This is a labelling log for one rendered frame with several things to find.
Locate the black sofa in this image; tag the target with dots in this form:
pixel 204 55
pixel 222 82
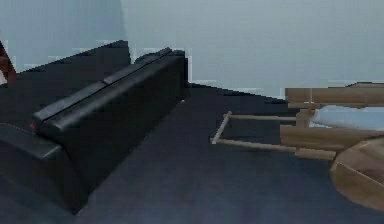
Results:
pixel 110 110

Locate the pale blue seat cushion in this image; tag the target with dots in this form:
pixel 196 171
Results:
pixel 350 118

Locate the round wooden table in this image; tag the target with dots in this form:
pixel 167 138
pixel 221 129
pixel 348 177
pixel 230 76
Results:
pixel 361 173

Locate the red brown object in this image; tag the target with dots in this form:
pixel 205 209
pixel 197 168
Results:
pixel 6 68

